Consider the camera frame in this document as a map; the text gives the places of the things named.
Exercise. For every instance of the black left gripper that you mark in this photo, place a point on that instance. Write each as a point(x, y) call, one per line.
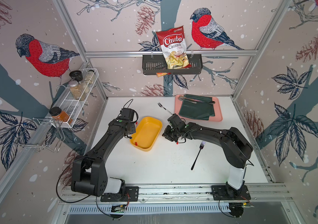
point(133, 129)

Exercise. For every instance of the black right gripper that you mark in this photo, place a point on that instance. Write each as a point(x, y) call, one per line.
point(165, 134)

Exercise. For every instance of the yellow plastic storage tray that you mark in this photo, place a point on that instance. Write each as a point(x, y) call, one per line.
point(146, 134)

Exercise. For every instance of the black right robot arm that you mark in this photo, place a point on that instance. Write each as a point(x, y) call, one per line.
point(236, 147)

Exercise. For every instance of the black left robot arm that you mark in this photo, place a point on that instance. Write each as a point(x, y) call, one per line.
point(89, 174)

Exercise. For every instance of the purple black fork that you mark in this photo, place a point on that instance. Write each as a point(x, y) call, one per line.
point(202, 145)

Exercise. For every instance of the silver fork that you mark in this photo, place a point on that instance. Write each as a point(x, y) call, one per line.
point(161, 106)

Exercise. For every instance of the dark green cloth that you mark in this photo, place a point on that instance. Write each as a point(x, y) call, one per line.
point(198, 111)

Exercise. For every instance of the dark spoon on cloth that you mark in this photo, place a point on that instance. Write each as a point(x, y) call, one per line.
point(194, 101)

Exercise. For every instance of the pink plastic tray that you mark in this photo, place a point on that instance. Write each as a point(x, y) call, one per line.
point(218, 114)

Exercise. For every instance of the clear spice jar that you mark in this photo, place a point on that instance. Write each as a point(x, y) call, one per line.
point(90, 78)

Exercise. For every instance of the silver lid spice jar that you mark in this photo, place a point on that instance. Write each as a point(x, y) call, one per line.
point(77, 90)

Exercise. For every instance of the orange spice jar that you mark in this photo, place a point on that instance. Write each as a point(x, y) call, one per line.
point(58, 114)

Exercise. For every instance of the black lid spice jar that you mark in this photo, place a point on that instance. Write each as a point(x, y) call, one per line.
point(77, 76)

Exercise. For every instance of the red Chuba chips bag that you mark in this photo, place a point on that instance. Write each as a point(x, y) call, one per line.
point(173, 46)

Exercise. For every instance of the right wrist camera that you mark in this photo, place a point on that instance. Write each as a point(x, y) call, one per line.
point(176, 122)

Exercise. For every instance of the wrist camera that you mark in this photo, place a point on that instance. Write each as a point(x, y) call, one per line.
point(176, 122)
point(129, 114)

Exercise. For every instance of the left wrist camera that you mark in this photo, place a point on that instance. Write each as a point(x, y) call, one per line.
point(129, 114)

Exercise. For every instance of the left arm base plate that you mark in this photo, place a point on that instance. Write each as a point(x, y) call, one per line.
point(128, 194)

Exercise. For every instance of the white wire spice rack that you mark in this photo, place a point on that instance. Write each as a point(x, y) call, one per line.
point(74, 108)

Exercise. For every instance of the black wall basket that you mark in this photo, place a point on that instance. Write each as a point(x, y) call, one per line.
point(151, 65)

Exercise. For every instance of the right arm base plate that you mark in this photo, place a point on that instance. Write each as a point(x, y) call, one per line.
point(228, 193)

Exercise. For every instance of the chrome wire rack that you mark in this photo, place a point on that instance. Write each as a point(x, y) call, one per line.
point(49, 136)

